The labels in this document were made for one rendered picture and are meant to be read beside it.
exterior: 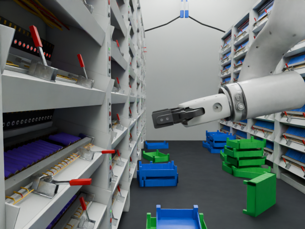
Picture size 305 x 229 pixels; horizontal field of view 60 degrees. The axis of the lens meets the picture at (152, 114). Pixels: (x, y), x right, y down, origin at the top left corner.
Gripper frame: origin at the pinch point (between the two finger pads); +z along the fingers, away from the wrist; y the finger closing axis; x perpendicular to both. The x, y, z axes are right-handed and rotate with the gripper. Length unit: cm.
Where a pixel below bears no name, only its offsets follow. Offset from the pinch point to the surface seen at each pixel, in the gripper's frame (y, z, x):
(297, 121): 144, -104, -34
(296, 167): 145, -97, -70
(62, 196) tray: -12.3, 19.4, -9.1
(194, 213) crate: 67, -7, -53
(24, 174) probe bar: -15.4, 23.5, -3.4
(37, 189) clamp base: -15.3, 21.9, -6.3
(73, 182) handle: -14.9, 15.9, -6.6
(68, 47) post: 30.4, 24.2, 27.2
